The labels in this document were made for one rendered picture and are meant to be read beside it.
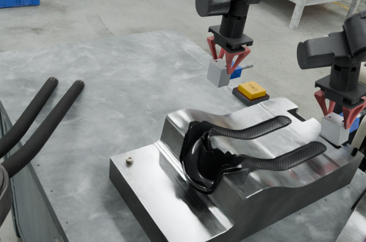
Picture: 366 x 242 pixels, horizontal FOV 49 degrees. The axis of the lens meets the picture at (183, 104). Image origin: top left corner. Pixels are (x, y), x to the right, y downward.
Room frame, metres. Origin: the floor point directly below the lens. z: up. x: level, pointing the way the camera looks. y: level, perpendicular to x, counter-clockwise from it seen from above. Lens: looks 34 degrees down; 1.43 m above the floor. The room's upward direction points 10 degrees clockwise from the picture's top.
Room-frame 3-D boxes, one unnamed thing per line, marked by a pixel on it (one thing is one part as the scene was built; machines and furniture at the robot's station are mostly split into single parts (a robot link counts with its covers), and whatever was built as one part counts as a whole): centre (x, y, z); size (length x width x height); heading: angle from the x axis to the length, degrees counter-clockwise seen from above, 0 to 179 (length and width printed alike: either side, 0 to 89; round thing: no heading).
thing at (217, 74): (0.94, -0.12, 0.94); 0.13 x 0.05 x 0.05; 129
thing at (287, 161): (0.67, -0.16, 0.92); 0.35 x 0.16 x 0.09; 129
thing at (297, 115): (0.85, -0.29, 0.87); 0.05 x 0.05 x 0.04; 39
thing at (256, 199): (0.67, -0.15, 0.87); 0.50 x 0.26 x 0.14; 129
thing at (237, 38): (0.91, -0.09, 1.06); 0.10 x 0.07 x 0.07; 39
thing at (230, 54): (0.90, -0.09, 0.99); 0.07 x 0.07 x 0.09; 39
